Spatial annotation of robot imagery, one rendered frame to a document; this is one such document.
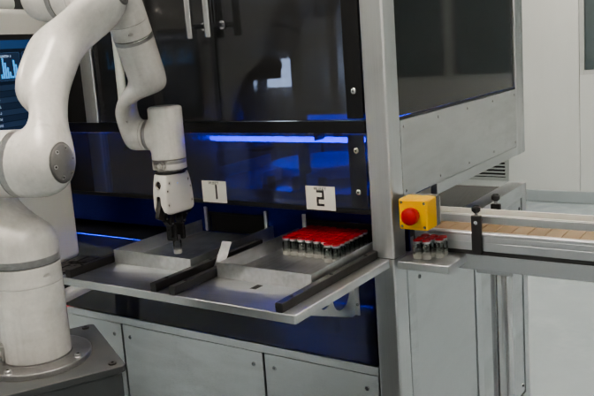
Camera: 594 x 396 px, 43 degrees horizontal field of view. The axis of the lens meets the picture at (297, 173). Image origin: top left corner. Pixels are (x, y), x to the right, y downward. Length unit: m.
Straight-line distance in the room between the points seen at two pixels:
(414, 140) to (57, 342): 0.95
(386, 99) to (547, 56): 4.69
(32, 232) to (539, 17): 5.40
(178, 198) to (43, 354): 0.61
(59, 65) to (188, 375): 1.17
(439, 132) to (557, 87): 4.40
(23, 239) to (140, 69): 0.55
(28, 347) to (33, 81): 0.47
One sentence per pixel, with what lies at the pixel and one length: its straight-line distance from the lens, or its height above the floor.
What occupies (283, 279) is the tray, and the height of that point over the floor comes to 0.90.
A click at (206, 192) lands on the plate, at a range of 2.09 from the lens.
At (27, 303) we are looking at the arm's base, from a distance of 1.42.
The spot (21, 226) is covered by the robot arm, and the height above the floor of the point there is 1.12.
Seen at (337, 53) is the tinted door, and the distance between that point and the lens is 1.81.
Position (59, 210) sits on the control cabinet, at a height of 0.96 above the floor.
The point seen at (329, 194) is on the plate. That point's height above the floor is 1.03.
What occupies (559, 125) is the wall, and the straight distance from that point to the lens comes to 6.41.
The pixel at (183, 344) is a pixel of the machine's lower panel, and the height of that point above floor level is 0.55.
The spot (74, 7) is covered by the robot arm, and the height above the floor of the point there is 1.49.
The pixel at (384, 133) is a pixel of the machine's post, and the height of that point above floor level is 1.18.
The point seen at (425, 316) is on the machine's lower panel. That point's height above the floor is 0.68.
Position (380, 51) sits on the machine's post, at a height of 1.37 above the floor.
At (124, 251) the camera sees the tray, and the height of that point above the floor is 0.91.
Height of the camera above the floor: 1.39
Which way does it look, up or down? 9 degrees down
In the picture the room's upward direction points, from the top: 4 degrees counter-clockwise
